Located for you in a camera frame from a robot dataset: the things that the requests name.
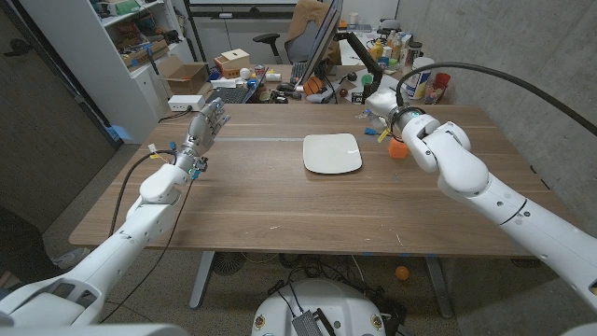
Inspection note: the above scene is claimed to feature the person in dark trousers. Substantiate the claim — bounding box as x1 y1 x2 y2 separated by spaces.
0 207 90 286

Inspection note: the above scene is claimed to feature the grey office chair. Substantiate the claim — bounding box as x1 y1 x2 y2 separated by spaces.
253 21 327 65

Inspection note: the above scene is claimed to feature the wooden office desk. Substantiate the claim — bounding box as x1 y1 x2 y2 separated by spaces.
200 63 453 106

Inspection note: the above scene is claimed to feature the white paper sheet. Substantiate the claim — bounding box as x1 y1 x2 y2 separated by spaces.
347 69 408 105

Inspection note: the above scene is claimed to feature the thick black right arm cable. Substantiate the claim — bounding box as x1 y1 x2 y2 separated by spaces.
395 61 597 137

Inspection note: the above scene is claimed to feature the black keyboard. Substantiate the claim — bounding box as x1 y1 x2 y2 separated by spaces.
289 61 309 86

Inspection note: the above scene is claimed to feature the small basketball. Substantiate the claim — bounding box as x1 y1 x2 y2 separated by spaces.
303 76 324 96

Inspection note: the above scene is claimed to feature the blue plastic piece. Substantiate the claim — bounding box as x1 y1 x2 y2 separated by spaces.
107 123 132 142

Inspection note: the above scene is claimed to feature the white canister blue label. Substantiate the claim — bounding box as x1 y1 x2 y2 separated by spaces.
404 56 436 100

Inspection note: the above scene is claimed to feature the cardboard box white lid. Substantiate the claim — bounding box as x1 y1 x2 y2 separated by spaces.
214 48 252 79

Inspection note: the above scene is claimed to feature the orange cube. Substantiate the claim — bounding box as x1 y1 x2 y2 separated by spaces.
388 138 410 160

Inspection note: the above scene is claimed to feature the white shelf unit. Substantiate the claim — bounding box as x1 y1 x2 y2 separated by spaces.
18 0 197 145

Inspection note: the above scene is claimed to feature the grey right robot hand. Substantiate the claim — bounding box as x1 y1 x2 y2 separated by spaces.
365 88 406 134

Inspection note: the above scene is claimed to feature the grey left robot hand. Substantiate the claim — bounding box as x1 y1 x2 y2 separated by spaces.
174 96 232 172

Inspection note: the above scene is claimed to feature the white power box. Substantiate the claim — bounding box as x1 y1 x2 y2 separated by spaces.
167 94 206 113

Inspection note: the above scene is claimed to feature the white square plate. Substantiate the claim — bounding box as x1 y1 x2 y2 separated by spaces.
302 133 364 175

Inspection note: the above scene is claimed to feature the open cardboard box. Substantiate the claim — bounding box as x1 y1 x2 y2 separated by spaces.
157 54 211 96

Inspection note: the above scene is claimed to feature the computer monitor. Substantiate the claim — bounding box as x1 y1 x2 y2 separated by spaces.
305 0 345 88

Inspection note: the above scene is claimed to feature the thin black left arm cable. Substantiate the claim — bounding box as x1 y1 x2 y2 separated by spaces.
100 179 195 324

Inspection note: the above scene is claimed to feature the brown jacket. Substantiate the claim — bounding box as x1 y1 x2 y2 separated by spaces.
285 0 330 43

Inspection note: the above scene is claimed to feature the dark jar black lid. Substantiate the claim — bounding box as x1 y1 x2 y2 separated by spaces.
401 41 423 78

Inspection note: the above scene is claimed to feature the grey table leg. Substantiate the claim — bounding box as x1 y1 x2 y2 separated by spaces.
423 255 454 319
188 250 215 310

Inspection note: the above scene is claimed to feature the black laptop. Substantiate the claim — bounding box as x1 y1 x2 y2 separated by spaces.
205 69 268 105

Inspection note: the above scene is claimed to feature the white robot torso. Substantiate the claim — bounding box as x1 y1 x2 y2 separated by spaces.
251 278 387 336

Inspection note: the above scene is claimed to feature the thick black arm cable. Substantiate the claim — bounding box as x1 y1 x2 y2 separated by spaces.
395 61 597 137
108 148 181 237

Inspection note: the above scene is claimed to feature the black round fan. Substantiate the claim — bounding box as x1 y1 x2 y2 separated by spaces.
212 251 247 276

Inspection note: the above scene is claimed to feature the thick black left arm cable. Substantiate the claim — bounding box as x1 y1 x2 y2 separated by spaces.
108 148 181 237

